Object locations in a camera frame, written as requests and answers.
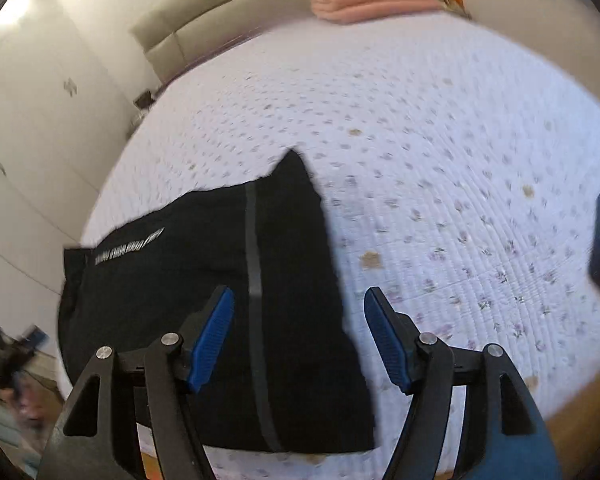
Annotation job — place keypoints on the white floral quilted bedspread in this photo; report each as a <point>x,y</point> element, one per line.
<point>460,173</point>

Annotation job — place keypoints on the dark box on nightstand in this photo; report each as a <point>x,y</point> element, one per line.
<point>144,101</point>

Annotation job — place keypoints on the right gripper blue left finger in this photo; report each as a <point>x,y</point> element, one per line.
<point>204,333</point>

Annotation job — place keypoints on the folded pink blanket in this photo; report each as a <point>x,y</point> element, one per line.
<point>357,11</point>

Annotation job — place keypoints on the white wardrobe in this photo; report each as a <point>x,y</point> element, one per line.
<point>63,125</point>

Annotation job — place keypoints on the beige padded headboard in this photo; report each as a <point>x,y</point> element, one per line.
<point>175,35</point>

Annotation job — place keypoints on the black jacket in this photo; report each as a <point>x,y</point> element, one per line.
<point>273,369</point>

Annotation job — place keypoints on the clutter on floor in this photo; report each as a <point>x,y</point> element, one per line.
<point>29,406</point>

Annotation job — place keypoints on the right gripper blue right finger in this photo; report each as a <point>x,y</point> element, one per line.
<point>395,337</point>

